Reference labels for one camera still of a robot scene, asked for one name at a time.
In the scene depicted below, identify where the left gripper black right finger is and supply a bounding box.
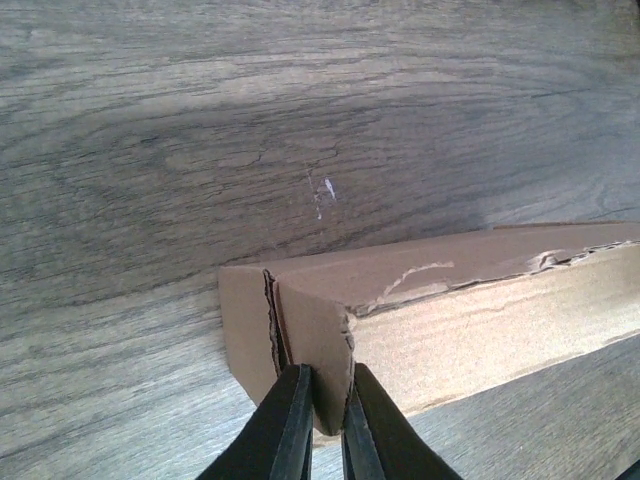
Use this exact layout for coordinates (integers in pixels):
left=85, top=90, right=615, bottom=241
left=341, top=363, right=461, bottom=480

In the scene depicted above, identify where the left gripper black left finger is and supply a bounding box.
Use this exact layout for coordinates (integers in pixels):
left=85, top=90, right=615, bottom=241
left=198, top=365, right=313, bottom=480

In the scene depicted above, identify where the brown cardboard box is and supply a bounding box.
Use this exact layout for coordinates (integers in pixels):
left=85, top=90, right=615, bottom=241
left=218, top=222, right=639, bottom=439

